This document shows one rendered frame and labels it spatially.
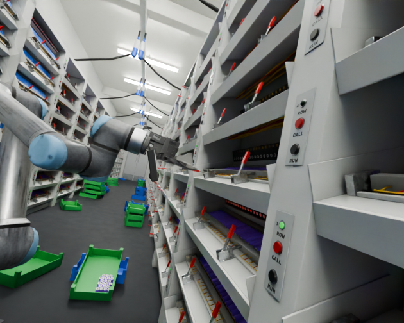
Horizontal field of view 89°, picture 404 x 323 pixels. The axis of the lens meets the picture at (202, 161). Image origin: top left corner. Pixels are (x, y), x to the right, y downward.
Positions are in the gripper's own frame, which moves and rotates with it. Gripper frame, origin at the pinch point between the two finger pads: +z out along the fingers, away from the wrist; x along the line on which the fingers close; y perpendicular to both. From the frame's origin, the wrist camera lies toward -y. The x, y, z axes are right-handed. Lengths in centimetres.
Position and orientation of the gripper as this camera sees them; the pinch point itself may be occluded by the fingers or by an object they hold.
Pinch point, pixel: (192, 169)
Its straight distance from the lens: 78.9
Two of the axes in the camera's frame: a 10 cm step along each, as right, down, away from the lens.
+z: 9.0, 3.7, 2.4
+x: -2.7, 0.2, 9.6
